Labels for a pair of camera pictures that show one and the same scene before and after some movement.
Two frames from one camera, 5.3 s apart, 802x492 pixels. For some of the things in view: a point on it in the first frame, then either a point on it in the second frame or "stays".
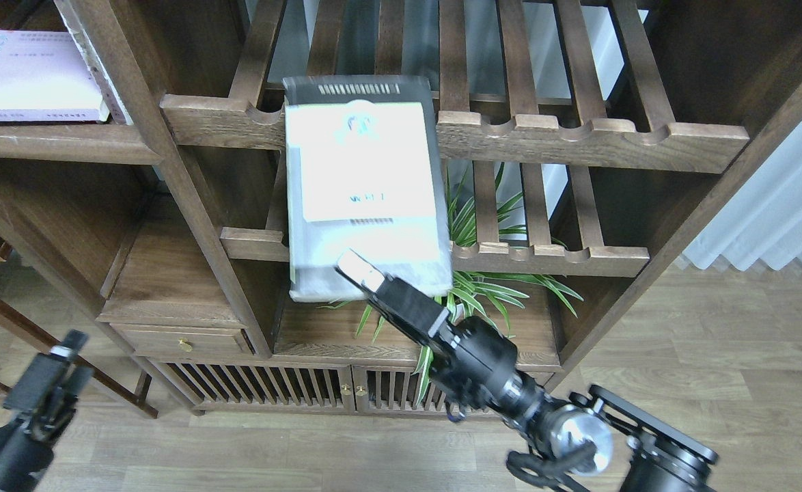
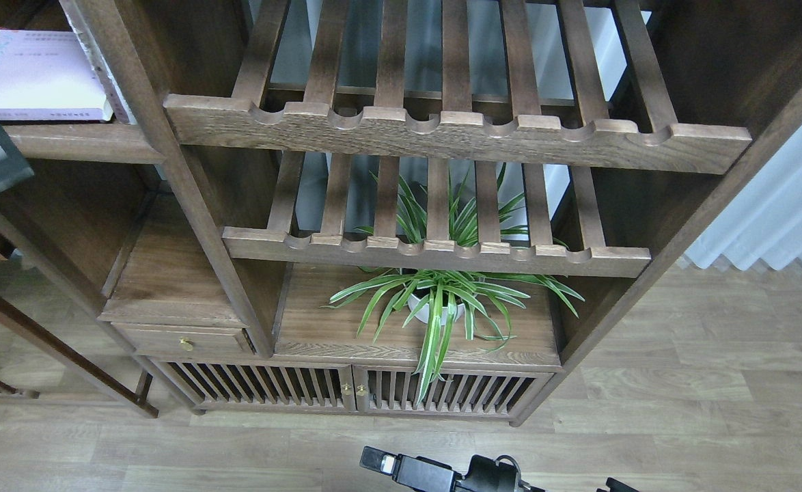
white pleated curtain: [787, 210] stays
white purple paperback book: [28, 76] stays
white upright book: [120, 113] stays
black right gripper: [474, 359] → [423, 474]
